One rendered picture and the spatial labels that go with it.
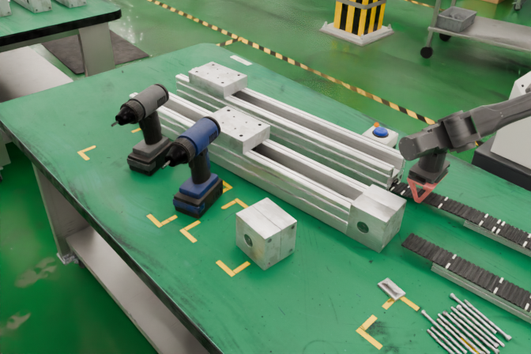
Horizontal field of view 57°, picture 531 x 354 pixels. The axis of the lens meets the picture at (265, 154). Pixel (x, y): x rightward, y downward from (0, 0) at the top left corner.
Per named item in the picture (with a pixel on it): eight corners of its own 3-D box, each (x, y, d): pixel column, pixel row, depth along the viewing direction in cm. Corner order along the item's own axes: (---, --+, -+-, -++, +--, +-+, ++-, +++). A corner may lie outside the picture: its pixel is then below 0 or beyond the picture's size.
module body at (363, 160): (401, 179, 133) (407, 153, 128) (383, 196, 127) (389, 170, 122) (198, 88, 174) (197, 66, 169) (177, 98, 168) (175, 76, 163)
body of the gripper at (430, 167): (407, 175, 118) (413, 150, 114) (425, 158, 125) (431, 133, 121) (432, 186, 115) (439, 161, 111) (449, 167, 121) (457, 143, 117)
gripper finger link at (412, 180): (401, 200, 123) (408, 171, 118) (413, 187, 128) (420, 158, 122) (426, 212, 120) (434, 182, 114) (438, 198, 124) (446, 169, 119)
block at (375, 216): (404, 225, 118) (412, 194, 112) (378, 253, 110) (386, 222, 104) (371, 209, 122) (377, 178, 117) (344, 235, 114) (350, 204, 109)
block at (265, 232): (302, 247, 111) (305, 216, 105) (263, 271, 104) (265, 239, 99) (273, 224, 117) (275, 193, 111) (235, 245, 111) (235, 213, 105)
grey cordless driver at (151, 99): (178, 153, 140) (172, 85, 127) (134, 192, 125) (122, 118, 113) (156, 147, 142) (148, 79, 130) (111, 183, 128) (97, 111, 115)
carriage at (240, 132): (269, 145, 134) (270, 125, 130) (242, 163, 127) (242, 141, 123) (227, 126, 142) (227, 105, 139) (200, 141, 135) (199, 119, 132)
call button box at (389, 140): (395, 150, 145) (399, 132, 141) (379, 164, 139) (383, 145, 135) (371, 140, 149) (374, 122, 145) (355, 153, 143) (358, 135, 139)
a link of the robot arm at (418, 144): (480, 145, 106) (465, 108, 107) (442, 160, 101) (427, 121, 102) (442, 157, 117) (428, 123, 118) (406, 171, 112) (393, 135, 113)
